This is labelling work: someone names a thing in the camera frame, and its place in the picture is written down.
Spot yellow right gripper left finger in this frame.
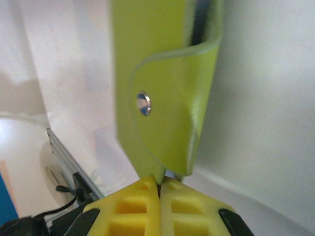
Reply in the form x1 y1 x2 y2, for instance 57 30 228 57
66 175 162 236

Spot aluminium table edge rail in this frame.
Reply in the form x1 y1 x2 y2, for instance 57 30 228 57
46 127 105 205

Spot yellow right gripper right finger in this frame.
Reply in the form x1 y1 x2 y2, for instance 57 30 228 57
160 177 254 236

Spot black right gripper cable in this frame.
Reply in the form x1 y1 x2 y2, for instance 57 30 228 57
34 184 79 219

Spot clear plastic bag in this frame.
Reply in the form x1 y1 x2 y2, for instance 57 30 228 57
109 0 225 185

